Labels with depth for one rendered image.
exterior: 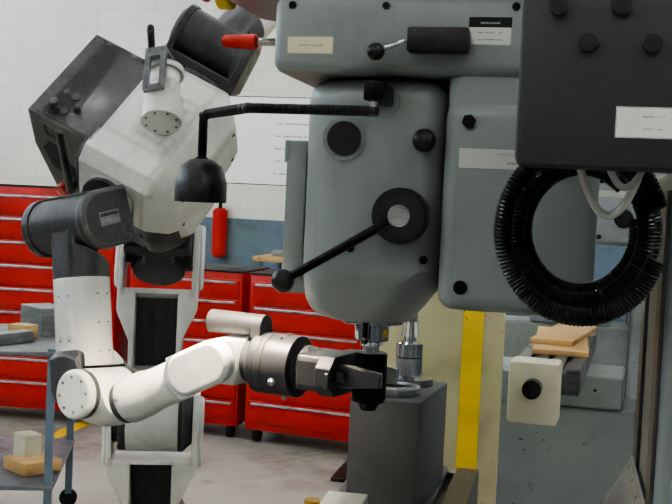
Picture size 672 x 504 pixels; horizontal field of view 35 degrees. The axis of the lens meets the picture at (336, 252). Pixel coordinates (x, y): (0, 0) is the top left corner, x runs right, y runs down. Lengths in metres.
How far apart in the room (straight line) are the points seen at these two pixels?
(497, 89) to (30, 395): 5.76
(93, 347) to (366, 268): 0.54
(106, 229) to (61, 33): 10.10
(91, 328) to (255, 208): 9.19
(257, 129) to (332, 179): 9.54
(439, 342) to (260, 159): 7.81
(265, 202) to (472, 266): 9.57
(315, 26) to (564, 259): 0.43
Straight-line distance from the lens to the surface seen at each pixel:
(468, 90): 1.35
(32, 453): 4.59
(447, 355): 3.21
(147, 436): 2.17
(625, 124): 1.08
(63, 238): 1.76
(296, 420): 6.25
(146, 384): 1.65
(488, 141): 1.33
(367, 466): 1.80
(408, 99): 1.37
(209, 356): 1.54
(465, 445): 3.25
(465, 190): 1.33
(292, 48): 1.38
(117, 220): 1.77
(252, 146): 10.92
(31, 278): 6.80
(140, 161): 1.81
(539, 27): 1.09
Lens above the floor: 1.48
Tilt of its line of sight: 3 degrees down
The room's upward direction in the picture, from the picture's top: 3 degrees clockwise
